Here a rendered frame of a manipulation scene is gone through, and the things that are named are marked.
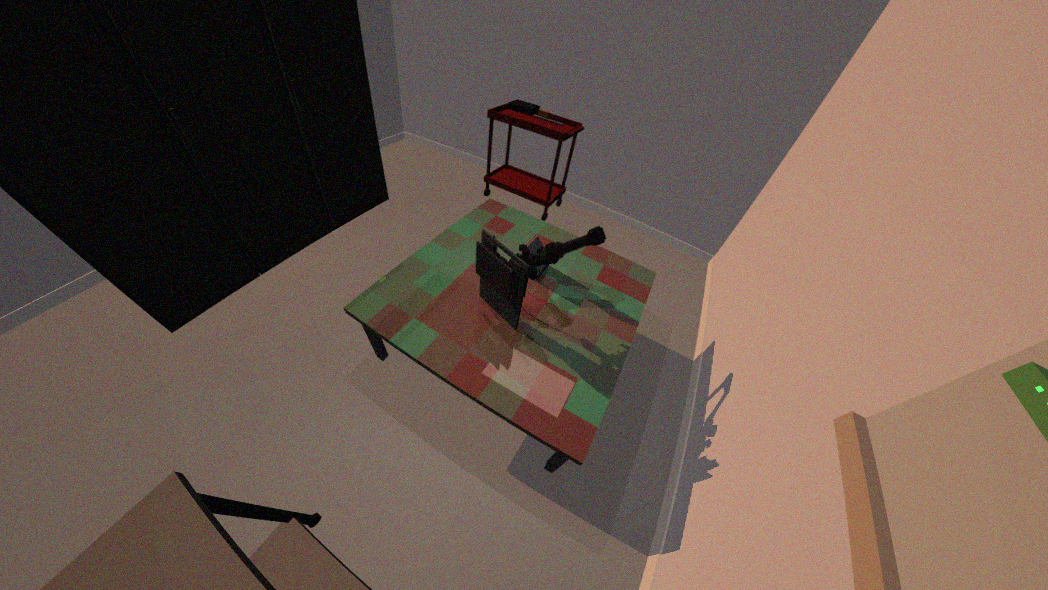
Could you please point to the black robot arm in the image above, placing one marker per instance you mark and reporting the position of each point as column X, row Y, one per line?
column 552, row 252

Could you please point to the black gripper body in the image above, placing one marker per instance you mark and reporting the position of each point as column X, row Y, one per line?
column 525, row 254

